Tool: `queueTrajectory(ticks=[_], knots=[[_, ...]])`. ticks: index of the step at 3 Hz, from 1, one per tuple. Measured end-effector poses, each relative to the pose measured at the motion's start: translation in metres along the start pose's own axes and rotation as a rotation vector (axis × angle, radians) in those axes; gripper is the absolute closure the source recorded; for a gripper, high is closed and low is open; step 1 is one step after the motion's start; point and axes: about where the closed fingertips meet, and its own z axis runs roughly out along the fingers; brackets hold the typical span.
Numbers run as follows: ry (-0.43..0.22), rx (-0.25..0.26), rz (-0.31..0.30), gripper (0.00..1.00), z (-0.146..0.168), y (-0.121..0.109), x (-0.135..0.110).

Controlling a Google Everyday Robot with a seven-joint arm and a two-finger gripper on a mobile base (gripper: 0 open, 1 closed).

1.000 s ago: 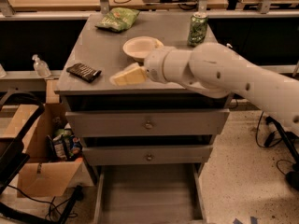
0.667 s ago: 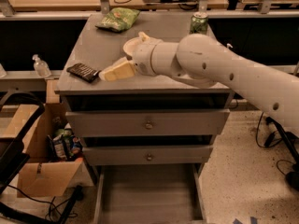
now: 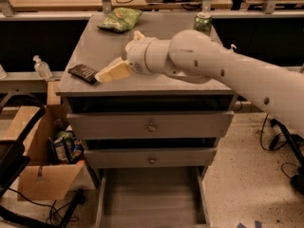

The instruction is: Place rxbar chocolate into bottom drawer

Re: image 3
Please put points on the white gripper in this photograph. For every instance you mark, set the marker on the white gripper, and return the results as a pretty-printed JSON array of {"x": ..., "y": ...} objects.
[{"x": 137, "y": 55}]

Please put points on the dark chocolate rxbar wrapper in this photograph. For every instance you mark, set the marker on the dark chocolate rxbar wrapper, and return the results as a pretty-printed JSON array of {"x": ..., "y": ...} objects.
[{"x": 84, "y": 73}]

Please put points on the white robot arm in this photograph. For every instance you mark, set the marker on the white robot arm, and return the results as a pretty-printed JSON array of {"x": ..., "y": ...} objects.
[{"x": 194, "y": 57}]

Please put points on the grey top drawer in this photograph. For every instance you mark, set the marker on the grey top drawer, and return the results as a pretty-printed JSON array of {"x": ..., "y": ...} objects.
[{"x": 150, "y": 125}]

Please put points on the grey middle drawer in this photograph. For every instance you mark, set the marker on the grey middle drawer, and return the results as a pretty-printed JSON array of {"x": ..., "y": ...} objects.
[{"x": 150, "y": 157}]

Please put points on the grey open bottom drawer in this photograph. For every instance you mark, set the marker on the grey open bottom drawer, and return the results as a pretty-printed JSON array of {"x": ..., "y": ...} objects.
[{"x": 163, "y": 197}]

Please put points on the green chip bag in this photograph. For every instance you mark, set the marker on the green chip bag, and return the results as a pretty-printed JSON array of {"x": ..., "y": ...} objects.
[{"x": 121, "y": 20}]

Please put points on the green soda can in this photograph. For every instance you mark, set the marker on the green soda can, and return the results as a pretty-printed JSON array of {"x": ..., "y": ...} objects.
[{"x": 203, "y": 22}]

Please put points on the clear sanitizer bottle left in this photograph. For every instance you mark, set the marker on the clear sanitizer bottle left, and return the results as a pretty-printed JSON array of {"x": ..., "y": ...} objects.
[{"x": 41, "y": 67}]

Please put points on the white pump bottle right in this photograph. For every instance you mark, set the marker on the white pump bottle right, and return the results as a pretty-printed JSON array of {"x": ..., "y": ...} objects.
[{"x": 233, "y": 47}]

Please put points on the snack bags in box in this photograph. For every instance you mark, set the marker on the snack bags in box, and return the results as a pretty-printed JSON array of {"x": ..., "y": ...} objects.
[{"x": 65, "y": 147}]

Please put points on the cardboard box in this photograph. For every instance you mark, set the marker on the cardboard box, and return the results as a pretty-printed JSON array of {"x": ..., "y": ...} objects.
[{"x": 43, "y": 178}]

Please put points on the black chair frame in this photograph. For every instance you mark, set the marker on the black chair frame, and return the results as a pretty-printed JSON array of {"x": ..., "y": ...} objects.
[{"x": 13, "y": 162}]

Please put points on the black stand with cables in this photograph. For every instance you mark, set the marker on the black stand with cables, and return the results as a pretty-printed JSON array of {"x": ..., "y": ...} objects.
[{"x": 294, "y": 172}]

